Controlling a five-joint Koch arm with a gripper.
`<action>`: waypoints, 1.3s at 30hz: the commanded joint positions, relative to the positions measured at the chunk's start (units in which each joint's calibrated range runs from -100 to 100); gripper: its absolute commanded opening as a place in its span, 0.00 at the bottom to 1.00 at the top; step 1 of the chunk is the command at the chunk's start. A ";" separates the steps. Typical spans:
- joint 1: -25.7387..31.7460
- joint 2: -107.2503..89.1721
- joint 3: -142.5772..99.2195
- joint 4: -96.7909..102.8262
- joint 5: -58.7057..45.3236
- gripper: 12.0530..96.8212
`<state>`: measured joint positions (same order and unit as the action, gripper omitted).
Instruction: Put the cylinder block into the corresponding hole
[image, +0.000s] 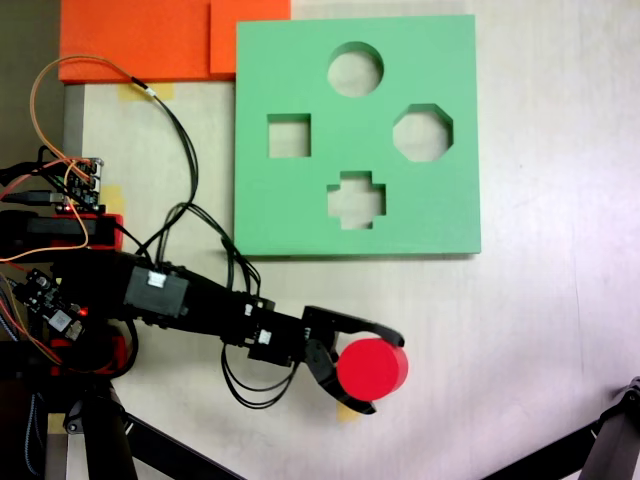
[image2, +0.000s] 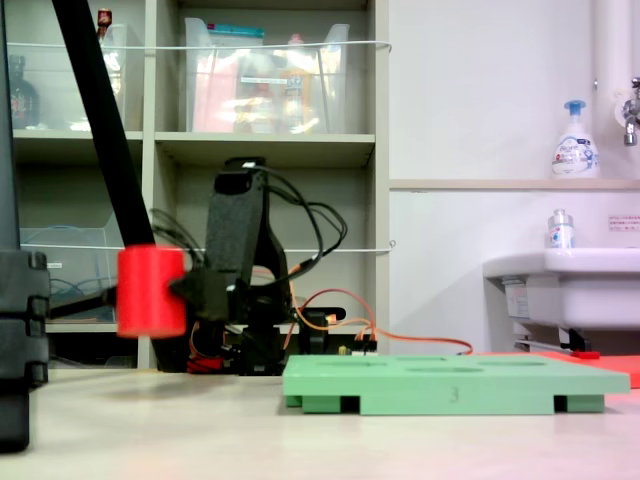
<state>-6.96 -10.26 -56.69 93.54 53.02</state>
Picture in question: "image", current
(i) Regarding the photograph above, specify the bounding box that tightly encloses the long orange wire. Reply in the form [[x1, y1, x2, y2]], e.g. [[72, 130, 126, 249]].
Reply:
[[0, 54, 154, 264]]

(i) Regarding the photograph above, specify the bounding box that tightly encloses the black USB plug cable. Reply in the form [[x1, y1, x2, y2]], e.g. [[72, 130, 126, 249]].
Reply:
[[0, 188, 67, 205]]

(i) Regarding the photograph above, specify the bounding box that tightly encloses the black tripod leg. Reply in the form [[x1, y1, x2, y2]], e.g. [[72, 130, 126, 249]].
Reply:
[[581, 375, 640, 480], [63, 384, 139, 480]]

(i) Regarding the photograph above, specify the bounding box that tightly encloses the black circuit board with label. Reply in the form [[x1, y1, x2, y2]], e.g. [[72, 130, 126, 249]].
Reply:
[[11, 267, 87, 344]]

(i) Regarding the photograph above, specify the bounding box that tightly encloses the orange foam block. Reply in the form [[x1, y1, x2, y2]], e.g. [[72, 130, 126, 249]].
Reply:
[[57, 0, 293, 85]]

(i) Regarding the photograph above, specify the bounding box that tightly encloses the green shape sorter board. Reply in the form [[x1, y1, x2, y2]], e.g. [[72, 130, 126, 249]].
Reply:
[[232, 14, 484, 261]]

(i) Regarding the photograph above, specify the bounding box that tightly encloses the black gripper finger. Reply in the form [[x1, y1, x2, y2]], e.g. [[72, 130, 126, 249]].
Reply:
[[305, 338, 379, 416], [327, 309, 406, 350]]

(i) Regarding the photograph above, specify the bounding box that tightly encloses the black looped gripper cable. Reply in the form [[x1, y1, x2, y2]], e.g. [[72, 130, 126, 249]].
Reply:
[[220, 343, 302, 411]]

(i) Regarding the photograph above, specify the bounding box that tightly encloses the thin black tripod strut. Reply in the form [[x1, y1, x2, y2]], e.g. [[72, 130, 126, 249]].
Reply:
[[122, 412, 247, 480], [478, 418, 604, 480]]

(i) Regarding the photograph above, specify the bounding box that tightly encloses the circuit board with wires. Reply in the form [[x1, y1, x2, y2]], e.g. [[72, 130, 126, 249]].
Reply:
[[48, 156, 107, 215]]

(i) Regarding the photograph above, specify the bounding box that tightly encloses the red and black table clamp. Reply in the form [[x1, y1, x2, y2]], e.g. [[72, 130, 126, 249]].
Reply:
[[0, 210, 125, 251], [48, 334, 129, 377]]

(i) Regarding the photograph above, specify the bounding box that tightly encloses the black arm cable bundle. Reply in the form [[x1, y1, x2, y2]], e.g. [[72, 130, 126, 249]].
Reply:
[[130, 74, 264, 306]]

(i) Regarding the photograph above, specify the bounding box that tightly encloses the red cylinder block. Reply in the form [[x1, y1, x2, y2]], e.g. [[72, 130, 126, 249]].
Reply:
[[335, 337, 410, 403]]

